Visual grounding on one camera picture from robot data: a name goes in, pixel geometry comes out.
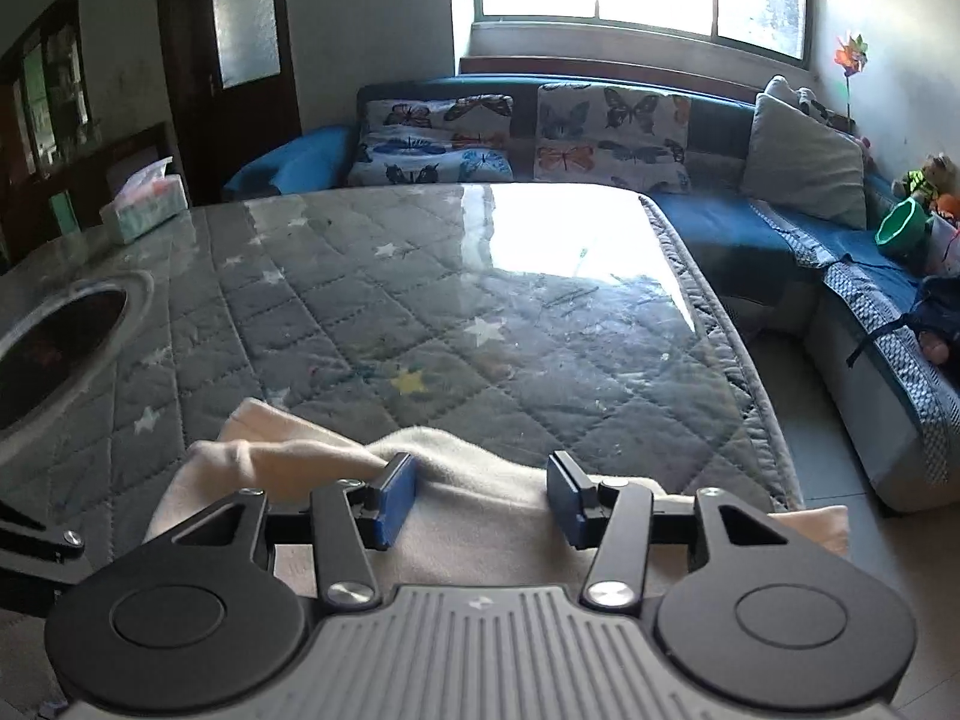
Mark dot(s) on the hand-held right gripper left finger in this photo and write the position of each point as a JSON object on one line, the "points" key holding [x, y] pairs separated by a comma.
{"points": [[397, 499]]}

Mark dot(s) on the cream cloth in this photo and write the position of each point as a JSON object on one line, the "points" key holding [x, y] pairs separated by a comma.
{"points": [[480, 465]]}

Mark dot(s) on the green bowl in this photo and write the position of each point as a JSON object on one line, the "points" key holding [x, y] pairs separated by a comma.
{"points": [[900, 229]]}

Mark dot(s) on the white patterned pillow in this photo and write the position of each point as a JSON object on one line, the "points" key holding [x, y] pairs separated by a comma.
{"points": [[814, 105]]}

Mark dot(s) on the orange toy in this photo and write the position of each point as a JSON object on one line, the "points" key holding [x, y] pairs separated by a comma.
{"points": [[949, 206]]}

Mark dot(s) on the plush toy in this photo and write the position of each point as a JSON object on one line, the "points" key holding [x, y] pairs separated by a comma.
{"points": [[930, 176]]}

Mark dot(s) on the round black induction cooker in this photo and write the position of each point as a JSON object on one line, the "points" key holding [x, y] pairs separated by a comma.
{"points": [[52, 345]]}

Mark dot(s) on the dark wooden cabinet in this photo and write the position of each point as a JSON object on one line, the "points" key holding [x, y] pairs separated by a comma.
{"points": [[45, 90]]}

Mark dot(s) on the dark blue clothes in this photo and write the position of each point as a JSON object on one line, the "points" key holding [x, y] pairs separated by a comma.
{"points": [[937, 307]]}

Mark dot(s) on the white tissue box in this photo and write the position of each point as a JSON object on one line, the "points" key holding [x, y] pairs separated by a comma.
{"points": [[146, 214]]}

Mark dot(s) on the colourful pinwheel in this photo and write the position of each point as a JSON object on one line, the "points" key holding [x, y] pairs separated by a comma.
{"points": [[851, 56]]}

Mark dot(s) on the dark wooden door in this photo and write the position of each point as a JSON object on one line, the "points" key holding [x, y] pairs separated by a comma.
{"points": [[195, 127]]}

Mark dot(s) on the blue sofa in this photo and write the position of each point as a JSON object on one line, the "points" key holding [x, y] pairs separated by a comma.
{"points": [[712, 225]]}

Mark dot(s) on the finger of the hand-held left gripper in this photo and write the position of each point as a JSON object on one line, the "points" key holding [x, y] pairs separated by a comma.
{"points": [[45, 546]]}

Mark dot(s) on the checked sofa cover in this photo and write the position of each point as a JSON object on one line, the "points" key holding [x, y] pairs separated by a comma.
{"points": [[877, 300]]}

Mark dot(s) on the grey pillow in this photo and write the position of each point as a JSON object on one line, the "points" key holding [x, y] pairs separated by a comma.
{"points": [[802, 165]]}

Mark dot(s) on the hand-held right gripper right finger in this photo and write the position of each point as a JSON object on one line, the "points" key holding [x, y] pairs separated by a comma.
{"points": [[566, 499]]}

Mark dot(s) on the butterfly print cushion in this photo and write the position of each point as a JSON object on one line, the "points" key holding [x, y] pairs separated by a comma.
{"points": [[611, 139], [435, 139]]}

